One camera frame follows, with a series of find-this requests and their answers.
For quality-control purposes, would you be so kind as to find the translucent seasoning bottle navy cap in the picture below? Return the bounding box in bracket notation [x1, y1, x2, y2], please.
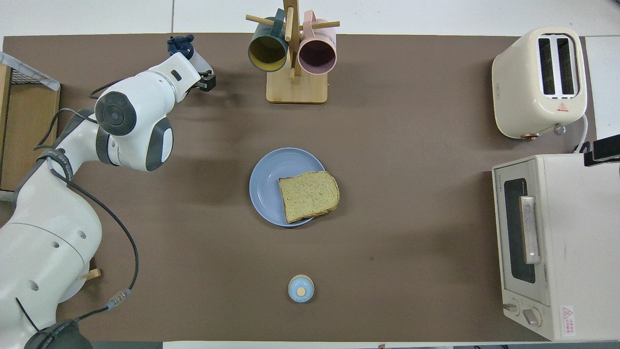
[167, 34, 214, 74]

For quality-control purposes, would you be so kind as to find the toasted bread slice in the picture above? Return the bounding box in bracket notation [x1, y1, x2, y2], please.
[279, 170, 340, 224]

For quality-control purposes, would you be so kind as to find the blue round plate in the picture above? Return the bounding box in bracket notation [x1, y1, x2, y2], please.
[249, 148, 326, 227]

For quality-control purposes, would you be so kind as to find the teal mug yellow inside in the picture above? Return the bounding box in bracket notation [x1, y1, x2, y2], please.
[248, 9, 290, 73]

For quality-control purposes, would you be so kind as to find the wooden mug rack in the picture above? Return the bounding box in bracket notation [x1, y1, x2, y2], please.
[246, 0, 341, 104]

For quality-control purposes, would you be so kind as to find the pink mug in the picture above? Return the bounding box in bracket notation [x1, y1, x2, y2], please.
[298, 11, 337, 76]

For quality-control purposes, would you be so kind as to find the white patterned cloth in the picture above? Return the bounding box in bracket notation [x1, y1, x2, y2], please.
[0, 51, 61, 92]

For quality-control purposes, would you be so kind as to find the brown table mat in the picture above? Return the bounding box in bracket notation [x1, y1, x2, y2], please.
[0, 33, 597, 342]

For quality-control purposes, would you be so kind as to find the small blue dome wooden knob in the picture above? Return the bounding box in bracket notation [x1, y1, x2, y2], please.
[288, 274, 315, 303]

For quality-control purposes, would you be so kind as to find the cream two-slot toaster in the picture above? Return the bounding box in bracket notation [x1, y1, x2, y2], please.
[492, 27, 588, 140]

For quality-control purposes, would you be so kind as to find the cream toaster oven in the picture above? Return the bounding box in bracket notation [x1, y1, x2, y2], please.
[492, 153, 620, 342]

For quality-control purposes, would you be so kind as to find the black rectangular object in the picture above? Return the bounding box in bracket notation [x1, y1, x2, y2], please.
[584, 135, 620, 168]

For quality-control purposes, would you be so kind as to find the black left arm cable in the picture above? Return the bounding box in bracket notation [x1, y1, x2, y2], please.
[15, 80, 140, 336]

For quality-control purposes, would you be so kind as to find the toaster power cord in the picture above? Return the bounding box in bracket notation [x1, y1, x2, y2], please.
[574, 114, 593, 154]

